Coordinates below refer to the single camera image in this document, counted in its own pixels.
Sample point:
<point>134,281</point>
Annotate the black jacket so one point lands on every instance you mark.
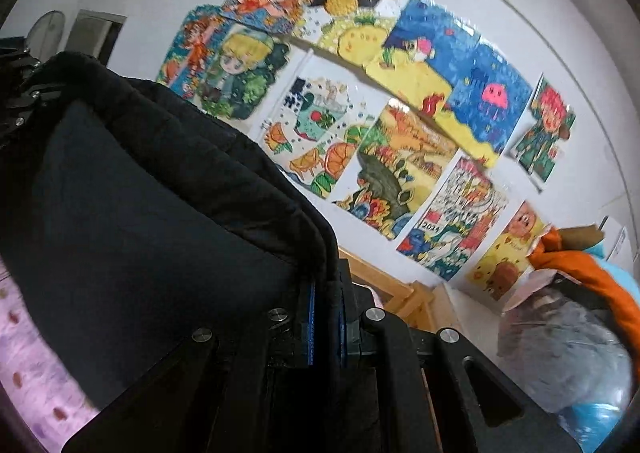
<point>150,233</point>

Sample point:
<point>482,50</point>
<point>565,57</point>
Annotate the blue sea fish drawing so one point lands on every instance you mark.
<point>430,48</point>

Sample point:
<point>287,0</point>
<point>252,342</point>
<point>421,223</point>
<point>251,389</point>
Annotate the blond boy drawing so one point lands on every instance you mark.
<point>240,68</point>

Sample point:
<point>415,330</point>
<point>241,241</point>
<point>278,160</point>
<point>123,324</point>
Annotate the standing fan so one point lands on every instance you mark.
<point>45,30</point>

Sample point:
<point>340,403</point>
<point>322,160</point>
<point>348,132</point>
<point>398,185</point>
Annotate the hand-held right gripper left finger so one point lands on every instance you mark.
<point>311,318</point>

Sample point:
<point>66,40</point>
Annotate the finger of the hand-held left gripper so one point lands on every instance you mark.
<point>25,98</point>

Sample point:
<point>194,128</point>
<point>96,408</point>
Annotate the turtle drawing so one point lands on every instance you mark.
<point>320,133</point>

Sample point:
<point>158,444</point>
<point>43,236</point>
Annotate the red-haired character drawing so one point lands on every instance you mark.
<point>545,128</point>

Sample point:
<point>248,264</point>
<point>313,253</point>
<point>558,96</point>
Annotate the brown cardboard piece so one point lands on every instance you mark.
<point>580,235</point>

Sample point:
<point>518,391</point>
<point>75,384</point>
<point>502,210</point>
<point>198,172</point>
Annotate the orange cloth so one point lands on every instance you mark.
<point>590,278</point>

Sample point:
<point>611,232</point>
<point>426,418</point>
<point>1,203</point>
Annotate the plastic-wrapped bedding bundle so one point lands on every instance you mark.
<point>565,358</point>

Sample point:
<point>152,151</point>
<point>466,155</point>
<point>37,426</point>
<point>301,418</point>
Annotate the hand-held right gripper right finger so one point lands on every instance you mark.
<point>343,330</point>

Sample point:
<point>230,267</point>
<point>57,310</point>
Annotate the pink jellyfish drawing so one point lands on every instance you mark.
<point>490,98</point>

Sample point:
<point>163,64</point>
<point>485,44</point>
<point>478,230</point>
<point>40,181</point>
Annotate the pink apple-print blanket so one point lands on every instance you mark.
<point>35,373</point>

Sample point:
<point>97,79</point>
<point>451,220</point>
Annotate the yellow chick drawing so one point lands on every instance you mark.
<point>505,258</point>

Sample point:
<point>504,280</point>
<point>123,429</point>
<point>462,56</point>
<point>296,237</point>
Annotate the orange landscape drawing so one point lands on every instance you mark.
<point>395,168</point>

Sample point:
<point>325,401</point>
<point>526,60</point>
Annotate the black and yellow pineapple drawing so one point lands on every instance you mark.
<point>350,8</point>

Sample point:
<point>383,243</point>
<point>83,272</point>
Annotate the city buildings drawing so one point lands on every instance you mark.
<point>450,218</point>

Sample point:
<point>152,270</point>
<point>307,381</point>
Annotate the wooden bed frame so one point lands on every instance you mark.
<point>390,288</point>

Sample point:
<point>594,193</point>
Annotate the swimming girl drawing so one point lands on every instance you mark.
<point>192,53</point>

